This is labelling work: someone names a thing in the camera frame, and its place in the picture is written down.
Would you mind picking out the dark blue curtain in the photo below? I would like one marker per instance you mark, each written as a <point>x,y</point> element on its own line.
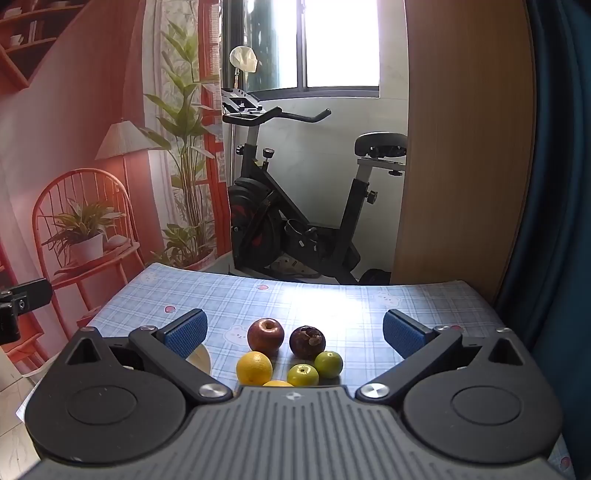
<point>563,184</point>

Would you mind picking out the red apple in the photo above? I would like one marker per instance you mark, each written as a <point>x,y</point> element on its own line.
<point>265,335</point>

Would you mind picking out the window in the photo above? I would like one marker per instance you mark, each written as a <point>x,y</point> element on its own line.
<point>341,41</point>

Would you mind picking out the green jujube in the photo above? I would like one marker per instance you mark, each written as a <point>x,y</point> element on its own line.
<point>328,363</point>
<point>303,374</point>

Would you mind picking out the large yellow orange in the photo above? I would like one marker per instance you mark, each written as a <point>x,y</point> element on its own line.
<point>254,368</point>

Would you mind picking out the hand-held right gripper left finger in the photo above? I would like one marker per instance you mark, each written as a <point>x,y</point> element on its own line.
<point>187,334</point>

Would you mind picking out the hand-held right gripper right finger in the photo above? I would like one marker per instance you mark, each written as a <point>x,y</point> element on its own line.
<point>401,337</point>

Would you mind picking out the white plastic bag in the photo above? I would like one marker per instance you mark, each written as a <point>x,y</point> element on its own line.
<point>242,57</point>

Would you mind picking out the dark purple mangosteen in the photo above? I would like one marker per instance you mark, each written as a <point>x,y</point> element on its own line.
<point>307,342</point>

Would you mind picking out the cream oval plate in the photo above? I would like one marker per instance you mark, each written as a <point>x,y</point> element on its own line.
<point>203,361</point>

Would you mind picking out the wooden board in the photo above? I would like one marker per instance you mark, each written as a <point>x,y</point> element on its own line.
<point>461,138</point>

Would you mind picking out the yellow lemon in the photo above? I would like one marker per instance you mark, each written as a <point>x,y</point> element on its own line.
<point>277,384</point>

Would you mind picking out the black exercise bike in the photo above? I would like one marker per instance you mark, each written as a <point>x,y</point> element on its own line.
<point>258,203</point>

